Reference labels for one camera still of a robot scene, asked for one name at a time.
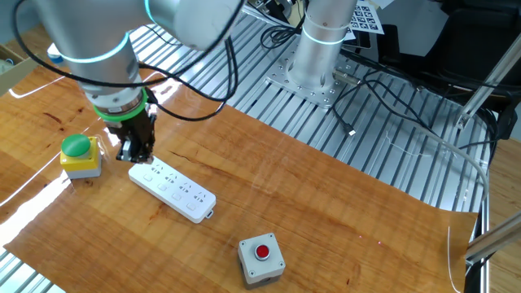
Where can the black equipment case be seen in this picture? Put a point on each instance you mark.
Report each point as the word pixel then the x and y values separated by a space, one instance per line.
pixel 472 36

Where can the aluminium profile bar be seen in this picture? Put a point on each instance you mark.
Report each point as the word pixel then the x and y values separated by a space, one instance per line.
pixel 484 85
pixel 494 240

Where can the black-white marker sheet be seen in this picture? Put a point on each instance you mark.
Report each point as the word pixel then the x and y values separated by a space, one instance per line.
pixel 366 18

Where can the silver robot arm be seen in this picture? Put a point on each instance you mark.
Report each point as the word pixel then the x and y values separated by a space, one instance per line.
pixel 102 32

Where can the white four-socket power strip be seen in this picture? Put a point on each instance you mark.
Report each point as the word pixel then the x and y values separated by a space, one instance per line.
pixel 179 191

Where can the small white blue item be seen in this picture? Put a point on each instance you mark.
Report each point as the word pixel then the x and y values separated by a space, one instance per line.
pixel 55 53

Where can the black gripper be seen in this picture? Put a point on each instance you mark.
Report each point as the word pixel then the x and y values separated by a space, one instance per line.
pixel 140 128

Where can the wood-grain table mat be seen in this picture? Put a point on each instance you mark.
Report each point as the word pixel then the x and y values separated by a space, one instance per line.
pixel 325 203

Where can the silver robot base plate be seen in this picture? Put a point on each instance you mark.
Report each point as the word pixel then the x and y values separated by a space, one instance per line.
pixel 281 77

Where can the red button grey box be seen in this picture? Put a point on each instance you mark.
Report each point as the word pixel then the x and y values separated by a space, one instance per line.
pixel 260 266

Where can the brown cardboard box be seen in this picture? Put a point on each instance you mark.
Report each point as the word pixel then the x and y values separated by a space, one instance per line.
pixel 16 69

